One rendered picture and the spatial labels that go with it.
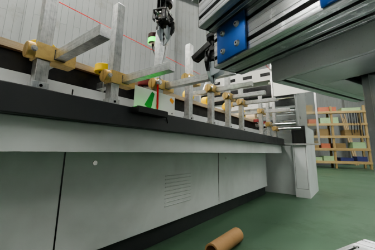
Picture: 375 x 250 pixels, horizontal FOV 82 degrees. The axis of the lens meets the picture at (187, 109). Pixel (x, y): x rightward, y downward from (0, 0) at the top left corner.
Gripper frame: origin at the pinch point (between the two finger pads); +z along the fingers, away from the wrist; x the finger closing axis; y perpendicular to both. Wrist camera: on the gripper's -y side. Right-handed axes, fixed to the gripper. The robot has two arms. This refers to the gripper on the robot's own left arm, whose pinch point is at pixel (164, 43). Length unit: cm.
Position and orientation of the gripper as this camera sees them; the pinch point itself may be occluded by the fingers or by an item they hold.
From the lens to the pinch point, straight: 106.0
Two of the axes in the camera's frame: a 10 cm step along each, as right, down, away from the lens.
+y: -2.8, -2.1, -9.4
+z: -0.3, 9.8, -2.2
